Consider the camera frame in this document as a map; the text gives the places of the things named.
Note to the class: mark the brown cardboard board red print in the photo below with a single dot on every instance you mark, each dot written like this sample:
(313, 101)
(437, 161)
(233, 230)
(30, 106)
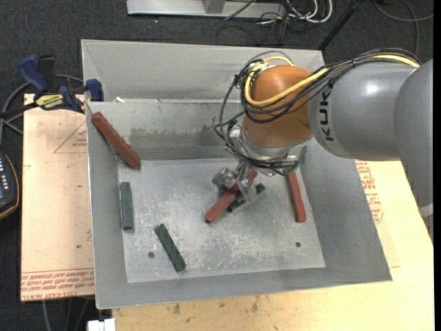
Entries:
(55, 198)

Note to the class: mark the red-brown block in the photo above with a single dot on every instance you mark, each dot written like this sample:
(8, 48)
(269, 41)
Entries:
(220, 208)
(297, 198)
(115, 140)

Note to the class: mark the grey metal bin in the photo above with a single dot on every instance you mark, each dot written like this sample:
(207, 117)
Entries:
(193, 247)

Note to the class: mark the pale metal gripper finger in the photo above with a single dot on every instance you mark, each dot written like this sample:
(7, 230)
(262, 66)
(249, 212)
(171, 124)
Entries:
(248, 192)
(224, 179)

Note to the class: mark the dark green flat block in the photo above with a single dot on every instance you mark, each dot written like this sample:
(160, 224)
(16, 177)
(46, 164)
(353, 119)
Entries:
(259, 189)
(170, 247)
(126, 206)

